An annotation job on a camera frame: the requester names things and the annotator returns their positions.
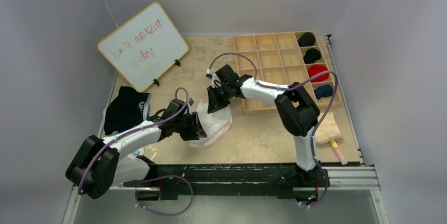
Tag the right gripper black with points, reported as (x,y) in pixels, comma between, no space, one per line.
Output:
(215,104)

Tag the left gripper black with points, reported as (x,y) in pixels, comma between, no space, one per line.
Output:
(197,132)

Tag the white underwear pink trim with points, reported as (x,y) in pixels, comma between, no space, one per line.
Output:
(214,124)

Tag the white whiteboard yellow frame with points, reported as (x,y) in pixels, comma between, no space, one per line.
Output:
(144,47)

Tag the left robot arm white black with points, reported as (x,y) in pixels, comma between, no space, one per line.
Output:
(99,163)

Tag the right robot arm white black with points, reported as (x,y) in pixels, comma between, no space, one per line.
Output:
(297,110)

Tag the white blue patterned underwear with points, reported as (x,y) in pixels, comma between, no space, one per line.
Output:
(136,153)

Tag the black underwear white waistband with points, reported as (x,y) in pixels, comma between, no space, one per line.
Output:
(127,110)

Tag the red rolled underwear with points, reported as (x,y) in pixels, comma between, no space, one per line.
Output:
(316,69)

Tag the black rolled underwear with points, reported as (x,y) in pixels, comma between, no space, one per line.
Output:
(311,56)
(306,40)

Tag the navy blue rolled underwear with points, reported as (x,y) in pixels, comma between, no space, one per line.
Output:
(323,91)

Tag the black rolled underwear back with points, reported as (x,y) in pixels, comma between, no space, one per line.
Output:
(306,40)

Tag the cream beige underwear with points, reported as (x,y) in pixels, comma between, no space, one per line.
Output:
(328,130)

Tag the wooden compartment organizer tray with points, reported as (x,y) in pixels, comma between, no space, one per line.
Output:
(275,57)

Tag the pink yellow marker pen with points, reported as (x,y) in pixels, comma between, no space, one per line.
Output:
(338,152)

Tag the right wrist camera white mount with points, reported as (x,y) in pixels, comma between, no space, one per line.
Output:
(216,84)

